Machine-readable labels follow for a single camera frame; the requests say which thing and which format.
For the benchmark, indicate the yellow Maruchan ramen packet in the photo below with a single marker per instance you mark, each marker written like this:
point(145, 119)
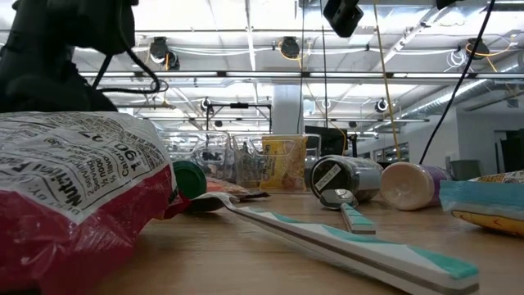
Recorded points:
point(284, 164)

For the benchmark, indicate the green spice jar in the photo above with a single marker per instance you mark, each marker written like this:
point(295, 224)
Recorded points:
point(189, 179)

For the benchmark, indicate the white purple lidded cup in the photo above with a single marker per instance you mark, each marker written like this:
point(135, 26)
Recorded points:
point(409, 186)

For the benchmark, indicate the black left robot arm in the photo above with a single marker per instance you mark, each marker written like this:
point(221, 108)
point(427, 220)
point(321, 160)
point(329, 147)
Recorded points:
point(61, 28)

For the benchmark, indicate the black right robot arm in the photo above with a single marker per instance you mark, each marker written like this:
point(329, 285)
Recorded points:
point(448, 3)

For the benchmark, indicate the black background monitor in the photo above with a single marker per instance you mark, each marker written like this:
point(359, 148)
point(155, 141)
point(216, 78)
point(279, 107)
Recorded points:
point(327, 141)

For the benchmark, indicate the red ramen packet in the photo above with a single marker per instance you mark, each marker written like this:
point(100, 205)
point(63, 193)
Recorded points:
point(82, 246)

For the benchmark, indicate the clear plastic container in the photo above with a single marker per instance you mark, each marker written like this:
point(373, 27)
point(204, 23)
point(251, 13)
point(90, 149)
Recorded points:
point(249, 164)
point(204, 164)

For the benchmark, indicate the grey bin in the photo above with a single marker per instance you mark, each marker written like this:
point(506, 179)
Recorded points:
point(466, 170)

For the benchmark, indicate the taco seasoning mix packet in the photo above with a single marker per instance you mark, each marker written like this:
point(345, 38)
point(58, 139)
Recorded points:
point(229, 187)

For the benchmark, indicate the dark background screen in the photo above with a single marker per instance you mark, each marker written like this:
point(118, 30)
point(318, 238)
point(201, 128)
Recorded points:
point(516, 151)

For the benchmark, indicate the blue ramen packet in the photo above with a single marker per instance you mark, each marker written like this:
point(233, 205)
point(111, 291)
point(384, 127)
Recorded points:
point(479, 201)

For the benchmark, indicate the silver ventilation duct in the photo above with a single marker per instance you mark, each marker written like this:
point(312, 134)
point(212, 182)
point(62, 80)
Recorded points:
point(450, 96)

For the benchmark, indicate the black metal frame stand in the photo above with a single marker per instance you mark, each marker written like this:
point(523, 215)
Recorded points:
point(239, 105)

